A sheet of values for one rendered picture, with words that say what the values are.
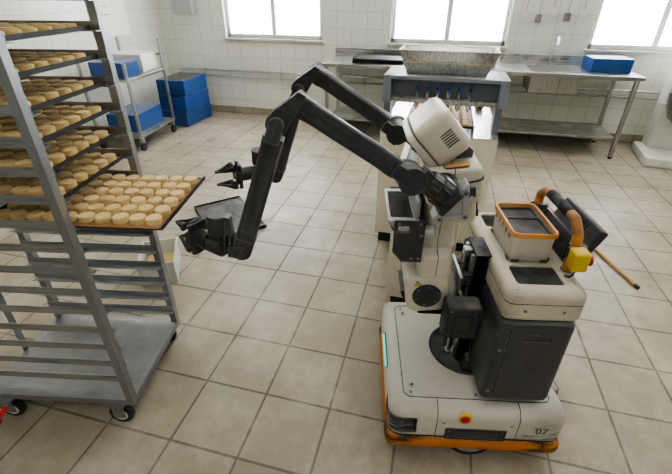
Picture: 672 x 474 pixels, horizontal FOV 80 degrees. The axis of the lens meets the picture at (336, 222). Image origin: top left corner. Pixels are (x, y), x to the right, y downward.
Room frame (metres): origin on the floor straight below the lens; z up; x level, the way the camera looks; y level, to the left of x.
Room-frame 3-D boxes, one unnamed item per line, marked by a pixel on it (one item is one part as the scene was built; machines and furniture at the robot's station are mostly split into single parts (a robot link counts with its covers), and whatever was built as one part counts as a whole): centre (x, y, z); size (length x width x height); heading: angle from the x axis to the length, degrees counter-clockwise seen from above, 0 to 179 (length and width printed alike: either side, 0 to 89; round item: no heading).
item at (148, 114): (4.81, 2.43, 0.29); 0.56 x 0.38 x 0.20; 174
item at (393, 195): (1.24, -0.26, 0.92); 0.28 x 0.16 x 0.22; 177
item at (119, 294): (1.50, 1.12, 0.33); 0.64 x 0.03 x 0.03; 87
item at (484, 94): (2.58, -0.67, 1.01); 0.72 x 0.33 x 0.34; 75
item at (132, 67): (4.61, 2.43, 0.88); 0.40 x 0.30 x 0.16; 79
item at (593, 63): (4.62, -2.93, 0.95); 0.40 x 0.30 x 0.14; 79
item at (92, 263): (1.50, 1.12, 0.51); 0.64 x 0.03 x 0.03; 87
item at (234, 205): (2.84, 0.87, 0.02); 0.60 x 0.40 x 0.03; 32
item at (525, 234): (1.22, -0.66, 0.87); 0.23 x 0.15 x 0.11; 177
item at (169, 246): (2.12, 1.14, 0.08); 0.30 x 0.22 x 0.16; 16
